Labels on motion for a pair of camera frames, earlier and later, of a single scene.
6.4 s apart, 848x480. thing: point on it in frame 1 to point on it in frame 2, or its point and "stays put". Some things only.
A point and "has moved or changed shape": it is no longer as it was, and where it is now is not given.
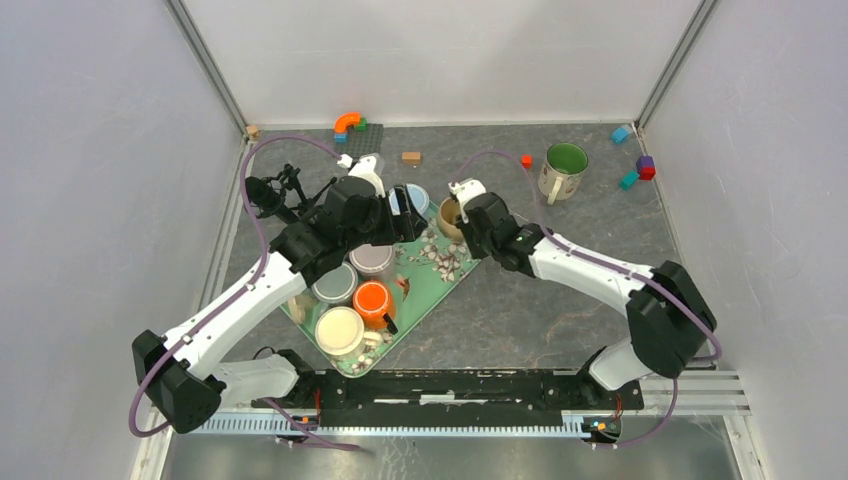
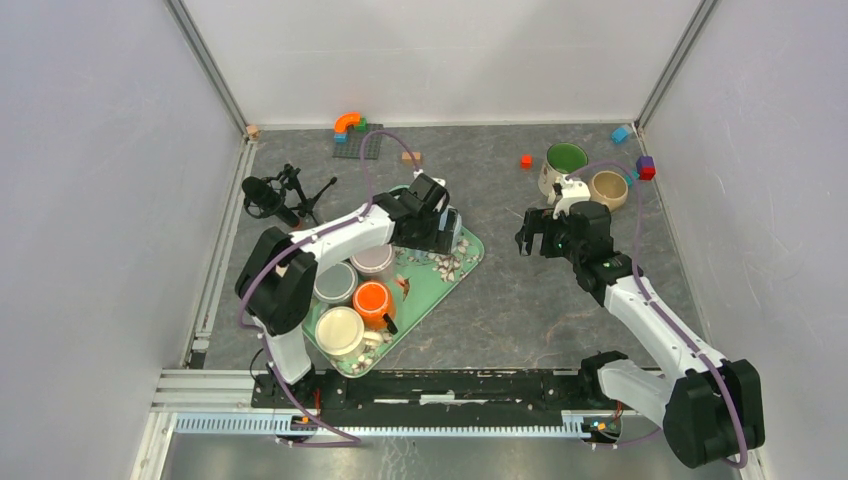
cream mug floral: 340,333 stays put
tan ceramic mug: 447,211 has moved or changed shape
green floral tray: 426,269 stays put
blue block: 620,134 stays put
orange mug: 375,303 stays put
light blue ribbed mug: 418,196 has moved or changed shape
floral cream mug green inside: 560,176 stays put
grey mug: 337,287 stays put
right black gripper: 476,251 to 538,221
